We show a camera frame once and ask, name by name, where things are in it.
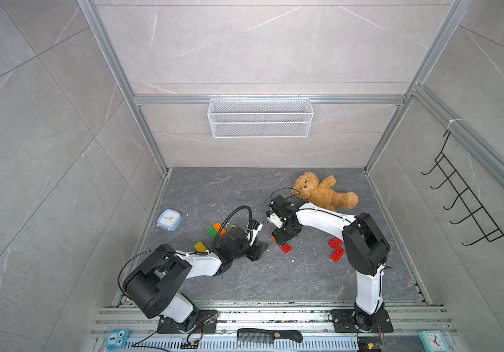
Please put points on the teal square clock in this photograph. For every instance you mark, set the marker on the teal square clock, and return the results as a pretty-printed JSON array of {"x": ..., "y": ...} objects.
[{"x": 433, "y": 341}]

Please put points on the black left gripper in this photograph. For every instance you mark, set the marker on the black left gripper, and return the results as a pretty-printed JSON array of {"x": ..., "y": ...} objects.
[{"x": 258, "y": 251}]

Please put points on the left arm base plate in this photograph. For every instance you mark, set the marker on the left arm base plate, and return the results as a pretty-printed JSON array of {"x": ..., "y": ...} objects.
[{"x": 200, "y": 320}]

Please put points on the light blue alarm clock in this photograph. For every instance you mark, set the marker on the light blue alarm clock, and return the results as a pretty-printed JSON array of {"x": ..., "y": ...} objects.
[{"x": 169, "y": 220}]

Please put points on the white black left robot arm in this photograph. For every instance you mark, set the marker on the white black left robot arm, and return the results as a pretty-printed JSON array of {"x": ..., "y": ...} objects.
[{"x": 154, "y": 285}]

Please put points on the brown teddy bear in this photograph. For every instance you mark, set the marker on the brown teddy bear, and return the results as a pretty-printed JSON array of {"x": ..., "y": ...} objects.
[{"x": 310, "y": 188}]

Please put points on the green long lego brick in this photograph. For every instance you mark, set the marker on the green long lego brick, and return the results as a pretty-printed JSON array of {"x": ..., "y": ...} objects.
[{"x": 212, "y": 231}]

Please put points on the red small lego brick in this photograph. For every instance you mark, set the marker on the red small lego brick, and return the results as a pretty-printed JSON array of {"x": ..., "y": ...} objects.
[{"x": 286, "y": 248}]

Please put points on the red long lego brick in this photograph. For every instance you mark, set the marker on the red long lego brick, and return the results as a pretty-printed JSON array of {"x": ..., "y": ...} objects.
[{"x": 337, "y": 254}]

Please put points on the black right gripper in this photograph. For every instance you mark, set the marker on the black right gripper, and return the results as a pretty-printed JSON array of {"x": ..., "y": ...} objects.
[{"x": 280, "y": 239}]

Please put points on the black comb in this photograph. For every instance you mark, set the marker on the black comb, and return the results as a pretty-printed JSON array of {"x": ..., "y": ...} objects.
[{"x": 254, "y": 335}]

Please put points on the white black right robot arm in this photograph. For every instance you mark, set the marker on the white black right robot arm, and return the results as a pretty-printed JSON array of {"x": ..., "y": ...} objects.
[{"x": 365, "y": 246}]

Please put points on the yellow small lego brick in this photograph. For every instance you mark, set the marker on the yellow small lego brick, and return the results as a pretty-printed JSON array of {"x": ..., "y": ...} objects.
[{"x": 200, "y": 247}]

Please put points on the orange long lego brick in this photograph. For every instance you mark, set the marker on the orange long lego brick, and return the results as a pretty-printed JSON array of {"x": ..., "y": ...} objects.
[{"x": 220, "y": 229}]

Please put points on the black wall hook rack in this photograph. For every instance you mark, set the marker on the black wall hook rack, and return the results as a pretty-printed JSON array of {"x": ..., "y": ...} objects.
[{"x": 489, "y": 230}]

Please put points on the white wire mesh basket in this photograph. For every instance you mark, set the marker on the white wire mesh basket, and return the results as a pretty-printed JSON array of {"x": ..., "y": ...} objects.
[{"x": 260, "y": 117}]

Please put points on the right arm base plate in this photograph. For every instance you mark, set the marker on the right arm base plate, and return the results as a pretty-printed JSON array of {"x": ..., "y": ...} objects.
[{"x": 356, "y": 320}]

